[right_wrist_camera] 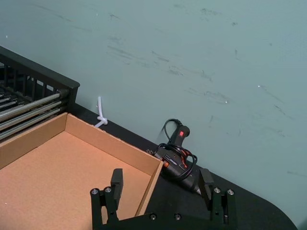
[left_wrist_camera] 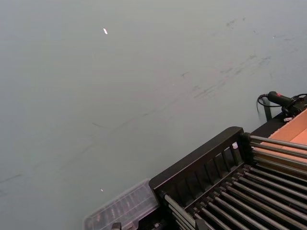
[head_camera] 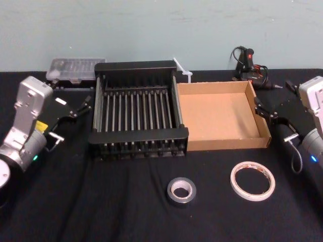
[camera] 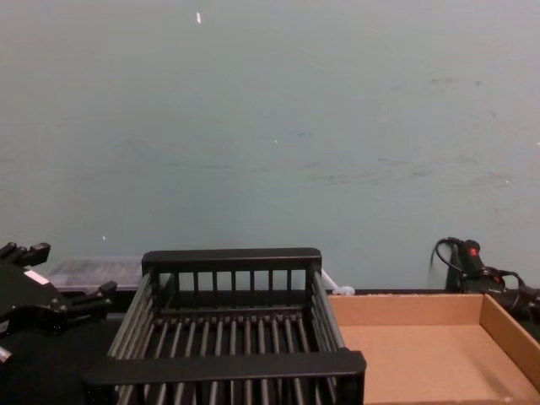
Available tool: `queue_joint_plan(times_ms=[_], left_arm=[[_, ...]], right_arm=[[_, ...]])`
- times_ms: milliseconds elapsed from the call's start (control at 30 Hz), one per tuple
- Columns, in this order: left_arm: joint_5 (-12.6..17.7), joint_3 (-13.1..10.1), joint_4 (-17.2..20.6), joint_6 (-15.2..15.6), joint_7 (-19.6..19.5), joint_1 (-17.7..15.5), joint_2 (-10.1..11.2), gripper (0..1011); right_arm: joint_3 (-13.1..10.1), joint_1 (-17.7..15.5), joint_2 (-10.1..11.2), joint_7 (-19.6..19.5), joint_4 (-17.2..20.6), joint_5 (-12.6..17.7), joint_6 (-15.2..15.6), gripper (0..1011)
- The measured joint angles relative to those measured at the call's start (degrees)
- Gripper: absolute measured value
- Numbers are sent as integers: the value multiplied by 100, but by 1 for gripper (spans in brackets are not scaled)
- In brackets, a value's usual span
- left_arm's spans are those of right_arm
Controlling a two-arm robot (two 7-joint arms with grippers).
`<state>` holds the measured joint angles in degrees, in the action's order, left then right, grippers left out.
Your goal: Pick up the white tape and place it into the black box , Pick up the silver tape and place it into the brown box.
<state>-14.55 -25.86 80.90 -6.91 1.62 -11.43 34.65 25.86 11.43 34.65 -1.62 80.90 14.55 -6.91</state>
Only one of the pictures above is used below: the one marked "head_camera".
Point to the black rack with steel bars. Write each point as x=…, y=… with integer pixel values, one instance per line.
x=138, y=137

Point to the clear plastic case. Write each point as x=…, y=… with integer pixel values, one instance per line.
x=75, y=68

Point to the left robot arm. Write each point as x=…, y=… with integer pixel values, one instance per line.
x=25, y=113

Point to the shallow brown cardboard tray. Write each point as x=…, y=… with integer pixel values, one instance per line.
x=217, y=118

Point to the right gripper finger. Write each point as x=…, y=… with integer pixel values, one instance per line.
x=291, y=87
x=263, y=111

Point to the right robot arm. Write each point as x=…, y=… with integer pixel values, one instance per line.
x=314, y=95

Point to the roll of white tape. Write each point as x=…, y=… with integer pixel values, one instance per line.
x=270, y=187

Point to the roll of silver tape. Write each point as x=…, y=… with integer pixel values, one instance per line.
x=176, y=200

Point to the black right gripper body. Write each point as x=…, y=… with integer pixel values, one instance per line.
x=294, y=113

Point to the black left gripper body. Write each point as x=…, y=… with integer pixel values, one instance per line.
x=56, y=109

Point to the black table cloth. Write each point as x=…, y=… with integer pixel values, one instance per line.
x=101, y=201

